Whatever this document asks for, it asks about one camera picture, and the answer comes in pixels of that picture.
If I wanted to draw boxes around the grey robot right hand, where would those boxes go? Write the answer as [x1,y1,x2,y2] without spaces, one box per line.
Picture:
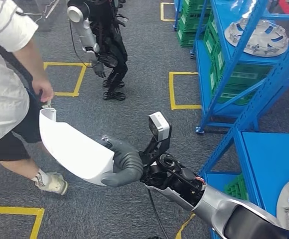
[95,134,145,188]

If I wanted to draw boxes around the standing robot grey hand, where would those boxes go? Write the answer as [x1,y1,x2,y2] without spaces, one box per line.
[92,61,107,79]

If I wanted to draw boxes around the white plastic car part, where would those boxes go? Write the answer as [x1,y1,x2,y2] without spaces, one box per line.
[39,108,115,186]

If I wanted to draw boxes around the standing black humanoid robot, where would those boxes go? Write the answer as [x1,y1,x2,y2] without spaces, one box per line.
[88,0,129,102]

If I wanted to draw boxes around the yellow floor tape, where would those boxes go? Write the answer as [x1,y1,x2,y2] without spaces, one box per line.
[0,206,45,239]
[43,61,88,98]
[160,1,176,22]
[169,71,202,111]
[175,213,197,239]

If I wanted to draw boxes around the stacked green plastic crates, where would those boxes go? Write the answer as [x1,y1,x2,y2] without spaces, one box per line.
[176,0,211,48]
[203,11,273,107]

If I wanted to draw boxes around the walking person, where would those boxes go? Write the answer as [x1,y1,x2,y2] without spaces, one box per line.
[0,0,69,196]

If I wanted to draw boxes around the green plastic crate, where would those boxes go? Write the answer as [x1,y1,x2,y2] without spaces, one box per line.
[223,174,249,202]

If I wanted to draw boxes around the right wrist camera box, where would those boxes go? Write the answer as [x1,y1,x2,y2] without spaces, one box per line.
[148,111,172,143]

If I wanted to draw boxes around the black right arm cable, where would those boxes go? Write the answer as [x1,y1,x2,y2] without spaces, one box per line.
[147,188,170,239]

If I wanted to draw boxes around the black strap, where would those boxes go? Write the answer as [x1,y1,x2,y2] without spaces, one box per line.
[0,34,43,101]

